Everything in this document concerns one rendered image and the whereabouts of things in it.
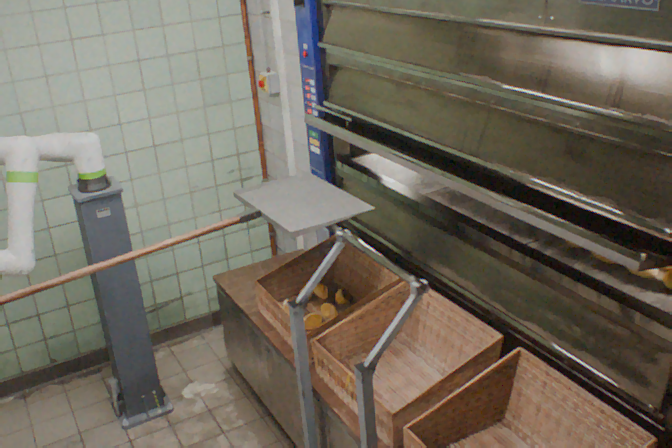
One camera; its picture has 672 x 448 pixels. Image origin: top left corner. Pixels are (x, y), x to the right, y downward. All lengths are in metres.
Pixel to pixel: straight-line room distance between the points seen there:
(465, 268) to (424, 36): 0.84
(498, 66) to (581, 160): 0.40
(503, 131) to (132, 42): 2.14
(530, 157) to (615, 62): 0.42
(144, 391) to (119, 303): 0.51
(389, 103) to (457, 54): 0.51
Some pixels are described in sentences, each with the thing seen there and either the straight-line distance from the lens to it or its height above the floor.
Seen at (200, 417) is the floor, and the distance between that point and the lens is 3.80.
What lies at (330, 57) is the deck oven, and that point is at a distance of 3.25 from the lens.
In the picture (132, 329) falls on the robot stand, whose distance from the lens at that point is 3.63.
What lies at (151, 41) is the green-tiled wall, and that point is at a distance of 3.91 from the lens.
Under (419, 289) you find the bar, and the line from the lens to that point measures 2.27.
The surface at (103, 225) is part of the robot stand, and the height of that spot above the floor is 1.05.
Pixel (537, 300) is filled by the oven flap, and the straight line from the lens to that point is 2.48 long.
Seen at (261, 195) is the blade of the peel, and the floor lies 1.17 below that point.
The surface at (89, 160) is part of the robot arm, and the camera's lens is 3.32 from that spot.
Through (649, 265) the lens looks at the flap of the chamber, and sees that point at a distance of 1.93.
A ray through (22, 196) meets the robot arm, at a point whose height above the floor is 1.35.
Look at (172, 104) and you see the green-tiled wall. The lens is 3.98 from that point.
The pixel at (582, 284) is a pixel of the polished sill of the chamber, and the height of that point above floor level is 1.18.
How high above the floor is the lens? 2.26
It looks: 21 degrees down
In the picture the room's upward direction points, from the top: 5 degrees counter-clockwise
